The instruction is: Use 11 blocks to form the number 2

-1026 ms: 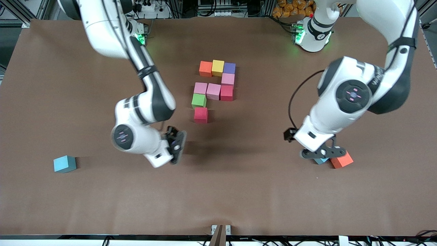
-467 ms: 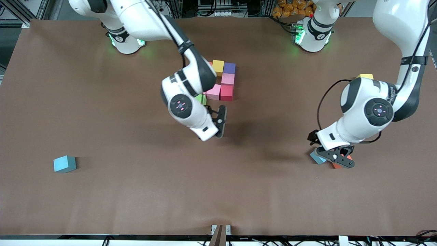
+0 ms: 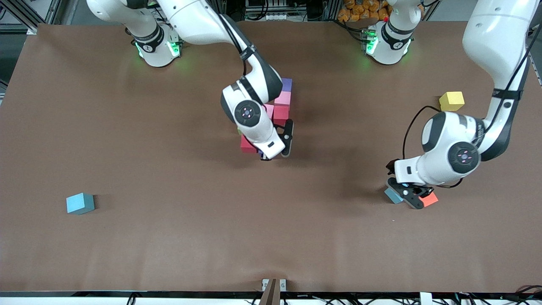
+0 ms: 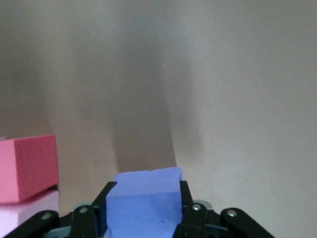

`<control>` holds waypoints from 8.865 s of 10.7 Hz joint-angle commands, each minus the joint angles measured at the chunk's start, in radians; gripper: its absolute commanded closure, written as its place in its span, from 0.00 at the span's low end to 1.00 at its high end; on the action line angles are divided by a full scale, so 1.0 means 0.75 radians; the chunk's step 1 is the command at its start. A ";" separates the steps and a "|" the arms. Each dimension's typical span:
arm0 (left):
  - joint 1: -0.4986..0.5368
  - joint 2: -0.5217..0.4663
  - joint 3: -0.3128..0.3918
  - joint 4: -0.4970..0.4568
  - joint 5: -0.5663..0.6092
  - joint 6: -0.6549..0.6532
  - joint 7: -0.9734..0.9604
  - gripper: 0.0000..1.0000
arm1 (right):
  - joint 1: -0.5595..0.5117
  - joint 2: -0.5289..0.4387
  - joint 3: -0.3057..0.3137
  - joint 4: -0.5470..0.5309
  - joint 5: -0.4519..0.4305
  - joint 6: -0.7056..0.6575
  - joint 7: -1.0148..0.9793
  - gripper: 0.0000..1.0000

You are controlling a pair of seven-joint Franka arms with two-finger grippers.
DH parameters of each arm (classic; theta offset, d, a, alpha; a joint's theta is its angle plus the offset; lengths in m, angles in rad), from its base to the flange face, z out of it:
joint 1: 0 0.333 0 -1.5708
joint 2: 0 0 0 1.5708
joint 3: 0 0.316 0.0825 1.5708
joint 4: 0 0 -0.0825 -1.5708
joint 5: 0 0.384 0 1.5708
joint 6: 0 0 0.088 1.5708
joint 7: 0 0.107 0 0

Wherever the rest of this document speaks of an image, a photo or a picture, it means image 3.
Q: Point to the table cover sheet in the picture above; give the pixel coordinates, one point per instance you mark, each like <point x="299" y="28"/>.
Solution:
<point x="271" y="237"/>

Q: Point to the orange foam cube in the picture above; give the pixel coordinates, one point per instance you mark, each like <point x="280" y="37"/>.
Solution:
<point x="430" y="199"/>

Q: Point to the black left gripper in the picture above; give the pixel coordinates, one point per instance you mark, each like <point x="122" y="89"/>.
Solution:
<point x="392" y="167"/>

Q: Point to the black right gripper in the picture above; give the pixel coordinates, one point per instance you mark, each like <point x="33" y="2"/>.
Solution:
<point x="265" y="158"/>

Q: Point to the aluminium frame profile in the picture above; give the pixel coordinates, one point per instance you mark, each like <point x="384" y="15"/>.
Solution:
<point x="21" y="17"/>

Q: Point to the white power strip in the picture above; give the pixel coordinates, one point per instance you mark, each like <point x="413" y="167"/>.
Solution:
<point x="273" y="17"/>

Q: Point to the yellow foam cube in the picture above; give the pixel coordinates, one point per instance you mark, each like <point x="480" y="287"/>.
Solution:
<point x="452" y="101"/>

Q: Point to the red foam cube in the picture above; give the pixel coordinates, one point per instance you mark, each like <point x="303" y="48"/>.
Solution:
<point x="281" y="115"/>
<point x="247" y="145"/>

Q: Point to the orange snack bags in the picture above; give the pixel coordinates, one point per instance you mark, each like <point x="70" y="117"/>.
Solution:
<point x="362" y="10"/>

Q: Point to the blue foam cube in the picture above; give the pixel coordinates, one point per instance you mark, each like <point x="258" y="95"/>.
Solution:
<point x="80" y="203"/>
<point x="393" y="196"/>

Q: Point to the purple foam cube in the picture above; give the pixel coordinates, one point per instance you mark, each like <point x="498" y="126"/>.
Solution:
<point x="287" y="84"/>

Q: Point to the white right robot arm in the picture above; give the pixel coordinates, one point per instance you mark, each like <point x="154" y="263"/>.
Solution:
<point x="254" y="123"/>

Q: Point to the pink foam cube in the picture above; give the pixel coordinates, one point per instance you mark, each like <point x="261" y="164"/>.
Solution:
<point x="269" y="111"/>
<point x="283" y="99"/>

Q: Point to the silver metal bracket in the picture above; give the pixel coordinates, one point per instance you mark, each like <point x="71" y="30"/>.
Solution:
<point x="264" y="284"/>

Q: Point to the small white box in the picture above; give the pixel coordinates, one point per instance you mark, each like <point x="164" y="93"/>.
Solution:
<point x="425" y="298"/>

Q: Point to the brown wooden post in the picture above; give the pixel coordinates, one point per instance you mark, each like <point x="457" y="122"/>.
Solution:
<point x="271" y="296"/>

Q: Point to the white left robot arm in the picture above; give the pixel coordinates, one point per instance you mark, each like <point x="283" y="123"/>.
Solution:
<point x="495" y="38"/>

